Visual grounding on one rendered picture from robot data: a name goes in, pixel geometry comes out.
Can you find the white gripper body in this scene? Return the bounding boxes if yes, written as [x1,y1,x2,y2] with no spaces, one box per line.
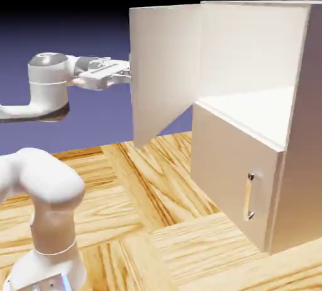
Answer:
[72,59,131,91]

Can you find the white cabinet door with handle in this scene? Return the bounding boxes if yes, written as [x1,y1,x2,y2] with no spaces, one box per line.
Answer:
[190,102,287,256]

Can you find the silver curved door handle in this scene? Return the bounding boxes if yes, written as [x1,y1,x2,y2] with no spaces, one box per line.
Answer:
[243,171,263,222]

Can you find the white cabinet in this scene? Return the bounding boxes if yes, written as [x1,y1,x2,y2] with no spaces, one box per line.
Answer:
[190,0,322,256]

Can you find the white cabinet door without handle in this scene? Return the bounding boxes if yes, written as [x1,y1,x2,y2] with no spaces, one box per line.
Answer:
[128,3,203,150]

